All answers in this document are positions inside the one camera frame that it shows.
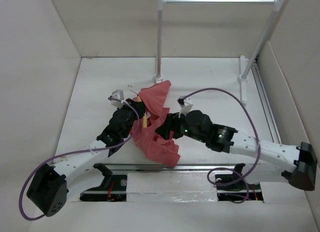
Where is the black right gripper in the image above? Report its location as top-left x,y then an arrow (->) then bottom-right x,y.
154,109 -> 207,144

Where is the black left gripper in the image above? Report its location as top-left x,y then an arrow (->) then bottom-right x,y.
116,99 -> 145,139

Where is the wooden clothes hanger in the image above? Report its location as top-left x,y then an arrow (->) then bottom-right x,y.
127,85 -> 148,129

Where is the red t shirt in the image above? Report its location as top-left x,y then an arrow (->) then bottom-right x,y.
130,80 -> 181,167

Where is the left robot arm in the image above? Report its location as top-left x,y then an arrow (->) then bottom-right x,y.
18,97 -> 146,221

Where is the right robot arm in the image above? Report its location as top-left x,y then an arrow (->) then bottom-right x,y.
155,110 -> 318,191

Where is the white clothes rack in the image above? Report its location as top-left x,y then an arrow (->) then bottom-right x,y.
153,0 -> 285,105

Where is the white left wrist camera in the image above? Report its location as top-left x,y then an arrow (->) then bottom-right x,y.
108,89 -> 124,109

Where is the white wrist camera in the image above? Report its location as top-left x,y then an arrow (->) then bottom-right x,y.
177,96 -> 193,118
108,89 -> 124,109

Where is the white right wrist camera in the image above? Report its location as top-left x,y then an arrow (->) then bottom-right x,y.
177,96 -> 193,118

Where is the aluminium front rail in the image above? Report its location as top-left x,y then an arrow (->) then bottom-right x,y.
79,163 -> 266,197

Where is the aluminium side rail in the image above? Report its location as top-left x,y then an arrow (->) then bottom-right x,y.
251,61 -> 281,143

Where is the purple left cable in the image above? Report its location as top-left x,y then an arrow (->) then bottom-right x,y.
19,96 -> 141,221

